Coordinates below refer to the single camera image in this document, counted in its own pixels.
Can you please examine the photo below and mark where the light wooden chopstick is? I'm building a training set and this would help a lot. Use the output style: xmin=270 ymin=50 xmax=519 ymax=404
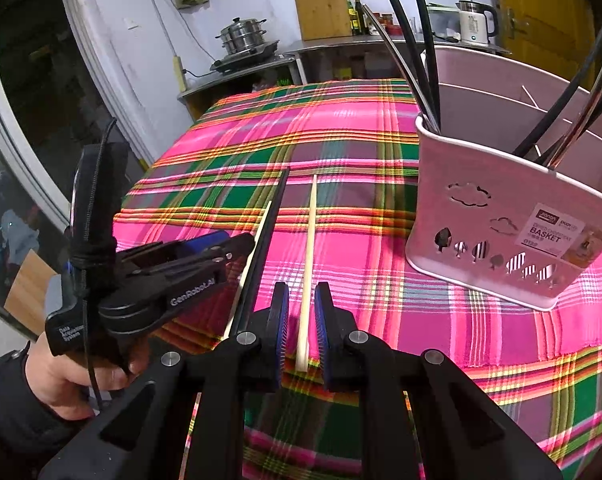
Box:
xmin=295 ymin=174 xmax=317 ymax=373

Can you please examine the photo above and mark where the long steel chopstick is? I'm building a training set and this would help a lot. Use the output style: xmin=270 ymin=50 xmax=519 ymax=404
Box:
xmin=362 ymin=4 xmax=440 ymax=133

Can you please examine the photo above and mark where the metal kitchen counter table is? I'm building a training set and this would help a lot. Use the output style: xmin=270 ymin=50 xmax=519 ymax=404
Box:
xmin=282 ymin=32 xmax=513 ymax=86

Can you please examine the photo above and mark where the person's left hand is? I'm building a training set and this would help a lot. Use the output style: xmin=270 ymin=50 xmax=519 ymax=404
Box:
xmin=25 ymin=334 xmax=150 ymax=422

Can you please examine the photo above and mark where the pink plastic utensil basket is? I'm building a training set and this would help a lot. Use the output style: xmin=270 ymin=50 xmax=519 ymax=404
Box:
xmin=405 ymin=46 xmax=602 ymax=311

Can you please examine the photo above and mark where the pink plaid tablecloth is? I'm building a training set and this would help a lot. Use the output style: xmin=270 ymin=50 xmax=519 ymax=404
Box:
xmin=114 ymin=79 xmax=602 ymax=479

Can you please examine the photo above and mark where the portable gas stove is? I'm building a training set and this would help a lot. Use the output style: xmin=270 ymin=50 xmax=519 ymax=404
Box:
xmin=210 ymin=40 xmax=278 ymax=74

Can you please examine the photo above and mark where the low wooden shelf cabinet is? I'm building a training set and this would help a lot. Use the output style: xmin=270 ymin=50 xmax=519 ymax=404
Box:
xmin=177 ymin=55 xmax=307 ymax=120

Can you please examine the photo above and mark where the stainless steel steamer pot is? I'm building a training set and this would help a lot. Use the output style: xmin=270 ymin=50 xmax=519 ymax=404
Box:
xmin=216 ymin=18 xmax=265 ymax=55

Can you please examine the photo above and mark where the wooden cutting board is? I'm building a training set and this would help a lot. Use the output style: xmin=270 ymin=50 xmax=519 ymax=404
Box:
xmin=295 ymin=0 xmax=351 ymax=41

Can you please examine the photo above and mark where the dark oil bottle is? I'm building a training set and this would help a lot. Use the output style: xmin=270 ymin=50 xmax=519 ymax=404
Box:
xmin=354 ymin=0 xmax=368 ymax=35

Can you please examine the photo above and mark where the white electric kettle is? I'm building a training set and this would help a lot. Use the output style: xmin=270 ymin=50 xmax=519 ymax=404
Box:
xmin=456 ymin=0 xmax=500 ymax=46

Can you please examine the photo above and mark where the white storage box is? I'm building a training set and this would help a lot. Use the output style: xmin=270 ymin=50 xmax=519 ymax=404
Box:
xmin=427 ymin=3 xmax=461 ymax=42

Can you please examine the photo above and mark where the yellow wooden door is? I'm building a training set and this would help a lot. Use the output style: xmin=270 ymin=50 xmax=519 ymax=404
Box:
xmin=496 ymin=0 xmax=597 ymax=80

